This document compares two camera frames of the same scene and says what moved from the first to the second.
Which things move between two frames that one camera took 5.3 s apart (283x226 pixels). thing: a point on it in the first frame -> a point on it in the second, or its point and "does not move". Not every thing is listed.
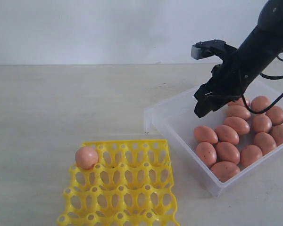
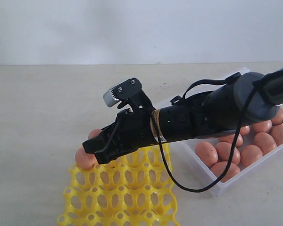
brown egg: [203, 133] -> [230, 138]
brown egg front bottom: [224, 170] does not move
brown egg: [226, 134] -> [94, 133]
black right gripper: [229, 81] -> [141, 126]
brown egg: [265, 141] does not move
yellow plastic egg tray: [131, 184] does not move
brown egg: [227, 152] does not move
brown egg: [86, 157] does not move
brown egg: [262, 123] does not move
